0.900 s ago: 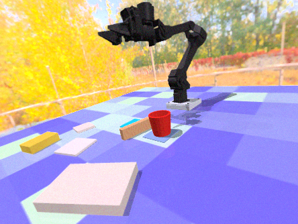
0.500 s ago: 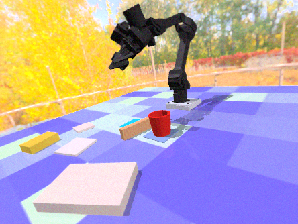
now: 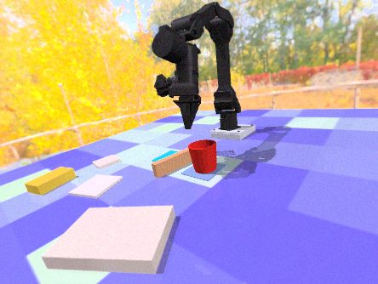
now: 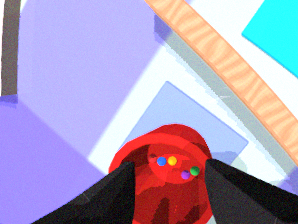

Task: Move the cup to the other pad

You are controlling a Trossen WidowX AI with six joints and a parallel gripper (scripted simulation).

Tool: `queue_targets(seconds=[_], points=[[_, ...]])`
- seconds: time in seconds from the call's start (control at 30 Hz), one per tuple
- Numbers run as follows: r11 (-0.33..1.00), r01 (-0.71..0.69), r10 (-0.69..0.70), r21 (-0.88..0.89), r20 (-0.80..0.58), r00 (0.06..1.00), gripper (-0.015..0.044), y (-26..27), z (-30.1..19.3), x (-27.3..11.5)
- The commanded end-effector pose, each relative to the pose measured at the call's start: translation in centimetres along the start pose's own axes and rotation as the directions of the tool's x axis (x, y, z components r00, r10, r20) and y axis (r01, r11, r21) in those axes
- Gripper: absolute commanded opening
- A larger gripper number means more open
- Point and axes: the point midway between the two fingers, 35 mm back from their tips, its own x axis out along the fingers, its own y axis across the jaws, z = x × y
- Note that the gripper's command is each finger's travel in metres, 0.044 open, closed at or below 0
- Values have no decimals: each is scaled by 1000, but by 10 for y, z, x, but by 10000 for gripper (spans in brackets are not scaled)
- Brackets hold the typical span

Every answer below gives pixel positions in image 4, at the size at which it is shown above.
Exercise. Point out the red cup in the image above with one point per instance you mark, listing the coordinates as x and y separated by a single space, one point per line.
161 195

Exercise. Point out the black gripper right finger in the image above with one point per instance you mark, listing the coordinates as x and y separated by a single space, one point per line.
238 198

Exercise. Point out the purple marble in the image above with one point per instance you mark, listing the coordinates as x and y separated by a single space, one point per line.
185 174

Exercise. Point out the yellow marble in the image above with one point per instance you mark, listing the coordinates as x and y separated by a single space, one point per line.
172 161

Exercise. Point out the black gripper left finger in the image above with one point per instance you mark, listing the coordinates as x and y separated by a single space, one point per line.
108 201

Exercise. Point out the green marble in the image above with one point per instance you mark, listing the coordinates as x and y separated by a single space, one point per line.
195 170

